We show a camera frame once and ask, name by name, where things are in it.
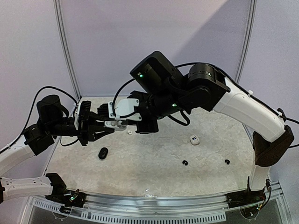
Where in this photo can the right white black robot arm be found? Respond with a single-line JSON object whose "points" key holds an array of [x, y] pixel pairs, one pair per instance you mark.
{"points": [[167, 91]]}

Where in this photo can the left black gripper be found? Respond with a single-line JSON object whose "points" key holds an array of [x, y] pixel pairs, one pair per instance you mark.
{"points": [[88, 131]]}

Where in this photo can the white earbud charging case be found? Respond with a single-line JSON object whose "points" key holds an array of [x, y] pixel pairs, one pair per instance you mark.
{"points": [[194, 140]]}

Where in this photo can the small white oval case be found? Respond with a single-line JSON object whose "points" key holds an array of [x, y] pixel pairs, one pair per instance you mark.
{"points": [[117, 125]]}

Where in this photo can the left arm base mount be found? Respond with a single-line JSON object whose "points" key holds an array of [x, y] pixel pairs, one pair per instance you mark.
{"points": [[60, 193]]}

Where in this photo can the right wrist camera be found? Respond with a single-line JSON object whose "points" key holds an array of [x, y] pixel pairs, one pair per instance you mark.
{"points": [[125, 109]]}

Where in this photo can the left aluminium frame post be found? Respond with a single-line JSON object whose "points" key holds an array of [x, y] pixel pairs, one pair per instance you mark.
{"points": [[65, 47]]}

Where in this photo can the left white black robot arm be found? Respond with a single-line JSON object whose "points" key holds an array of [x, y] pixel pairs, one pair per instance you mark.
{"points": [[54, 120]]}

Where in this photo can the aluminium front rail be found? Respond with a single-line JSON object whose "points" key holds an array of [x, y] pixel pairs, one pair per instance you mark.
{"points": [[107, 209]]}

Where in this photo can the right aluminium frame post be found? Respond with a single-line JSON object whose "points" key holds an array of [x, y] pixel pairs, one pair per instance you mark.
{"points": [[246, 40]]}

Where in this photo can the aluminium frame post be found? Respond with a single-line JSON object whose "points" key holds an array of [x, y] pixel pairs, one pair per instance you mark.
{"points": [[65, 47], [246, 40]]}

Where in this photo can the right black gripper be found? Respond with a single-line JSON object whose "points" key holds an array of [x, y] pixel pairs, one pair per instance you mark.
{"points": [[145, 115]]}

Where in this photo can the black oval charging case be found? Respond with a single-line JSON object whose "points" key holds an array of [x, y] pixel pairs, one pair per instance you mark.
{"points": [[103, 153]]}

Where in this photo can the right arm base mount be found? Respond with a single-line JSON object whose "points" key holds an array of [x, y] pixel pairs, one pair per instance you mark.
{"points": [[247, 196]]}

